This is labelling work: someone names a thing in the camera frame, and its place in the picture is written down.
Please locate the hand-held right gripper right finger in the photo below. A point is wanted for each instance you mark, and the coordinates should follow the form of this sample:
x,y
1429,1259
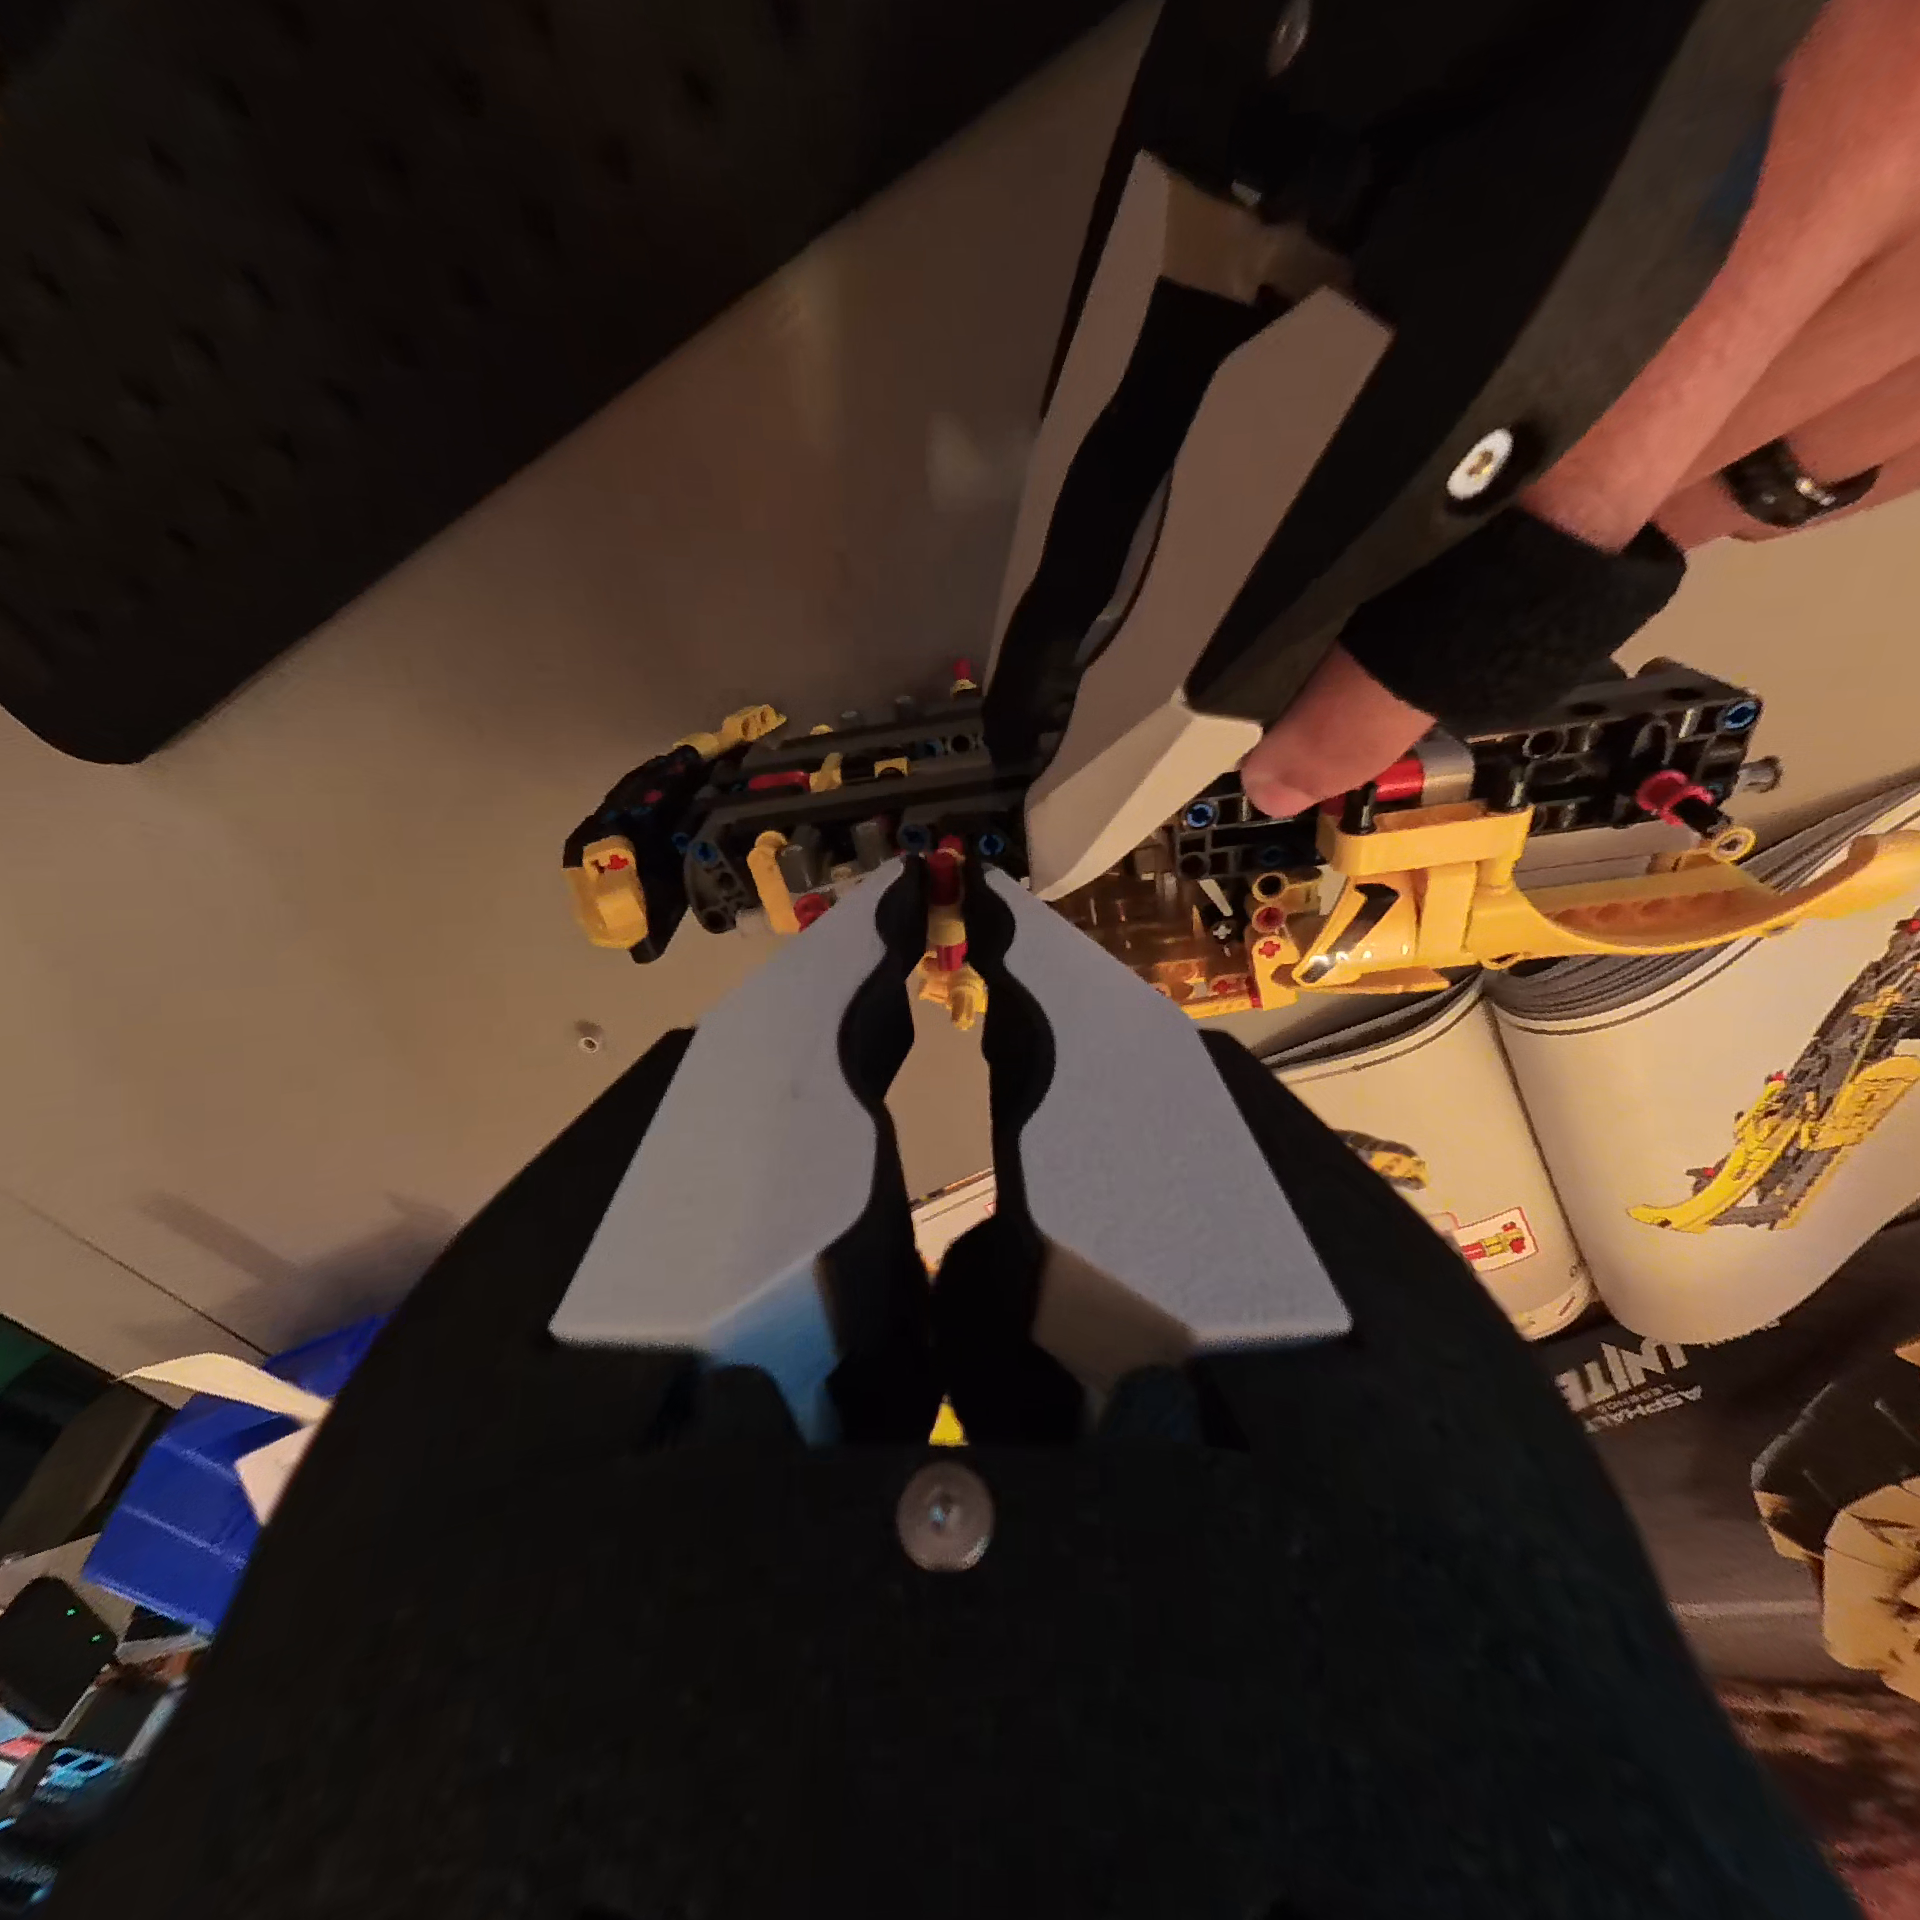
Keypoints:
x,y
1170,1186

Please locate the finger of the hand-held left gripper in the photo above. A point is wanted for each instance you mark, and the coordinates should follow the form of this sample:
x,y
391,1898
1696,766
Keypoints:
x,y
1088,347
1243,494

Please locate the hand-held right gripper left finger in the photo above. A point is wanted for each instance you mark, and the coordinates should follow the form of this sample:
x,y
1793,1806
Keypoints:
x,y
734,1171

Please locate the yellow black brick car model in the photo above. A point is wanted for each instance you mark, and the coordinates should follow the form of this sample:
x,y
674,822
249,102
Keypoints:
x,y
1560,750

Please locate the grey desk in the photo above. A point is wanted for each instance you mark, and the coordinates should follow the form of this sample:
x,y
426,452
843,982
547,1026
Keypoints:
x,y
450,901

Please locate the person's left hand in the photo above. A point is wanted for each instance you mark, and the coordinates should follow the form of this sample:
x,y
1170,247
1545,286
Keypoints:
x,y
1800,301

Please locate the open instruction booklet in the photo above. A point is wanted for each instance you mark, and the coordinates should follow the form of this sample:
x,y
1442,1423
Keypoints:
x,y
1621,1109

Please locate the white paper sheet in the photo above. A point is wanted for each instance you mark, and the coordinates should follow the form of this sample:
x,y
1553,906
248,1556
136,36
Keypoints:
x,y
224,1389

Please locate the blue plastic bin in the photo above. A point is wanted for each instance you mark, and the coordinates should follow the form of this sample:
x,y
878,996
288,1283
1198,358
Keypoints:
x,y
181,1501

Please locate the black dimpled chair armrest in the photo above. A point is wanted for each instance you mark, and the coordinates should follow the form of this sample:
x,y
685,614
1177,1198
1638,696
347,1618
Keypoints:
x,y
375,301

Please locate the dark toy car set box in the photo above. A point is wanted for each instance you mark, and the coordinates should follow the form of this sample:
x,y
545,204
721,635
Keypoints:
x,y
1770,1652

